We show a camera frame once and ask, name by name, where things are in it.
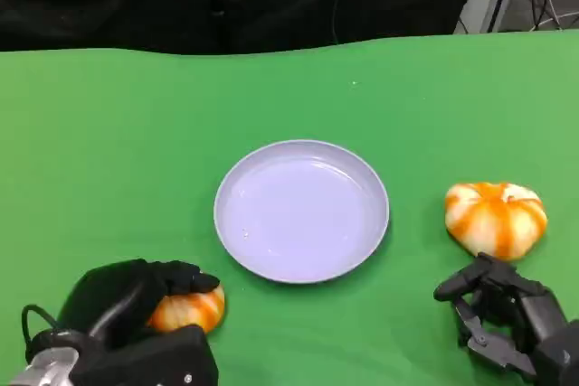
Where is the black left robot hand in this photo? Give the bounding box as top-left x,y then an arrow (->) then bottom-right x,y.
58,259 -> 222,351

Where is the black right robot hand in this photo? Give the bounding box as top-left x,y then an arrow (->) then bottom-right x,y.
432,252 -> 579,386

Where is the orange and white bread roll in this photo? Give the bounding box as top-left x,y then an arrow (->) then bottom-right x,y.
443,181 -> 548,262
147,273 -> 226,334

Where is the green table cloth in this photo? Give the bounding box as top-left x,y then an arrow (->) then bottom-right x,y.
0,28 -> 579,386

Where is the lilac plate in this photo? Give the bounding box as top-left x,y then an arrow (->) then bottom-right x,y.
213,139 -> 391,286

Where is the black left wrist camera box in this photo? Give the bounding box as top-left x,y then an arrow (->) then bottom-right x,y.
70,325 -> 222,386

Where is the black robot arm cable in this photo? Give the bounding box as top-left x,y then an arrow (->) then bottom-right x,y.
21,304 -> 62,360

